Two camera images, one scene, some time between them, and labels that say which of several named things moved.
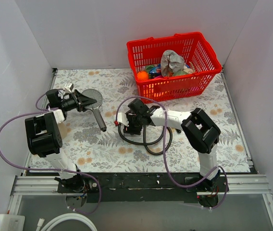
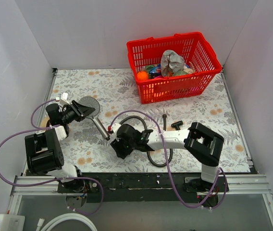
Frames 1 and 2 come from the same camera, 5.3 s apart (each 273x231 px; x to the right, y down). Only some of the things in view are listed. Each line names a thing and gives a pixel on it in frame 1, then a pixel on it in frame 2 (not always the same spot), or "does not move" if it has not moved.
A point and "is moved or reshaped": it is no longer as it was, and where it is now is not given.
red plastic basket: (198, 53) does not move
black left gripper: (79, 101) to (79, 109)
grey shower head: (98, 96) is moved or reshaped
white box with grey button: (6, 222) does not move
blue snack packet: (156, 70) does not move
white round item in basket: (188, 70) does not move
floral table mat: (107, 129) does not move
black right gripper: (131, 127) to (118, 147)
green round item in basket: (179, 72) does not move
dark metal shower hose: (145, 143) is moved or reshaped
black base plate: (142, 187) does not move
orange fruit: (142, 75) does not move
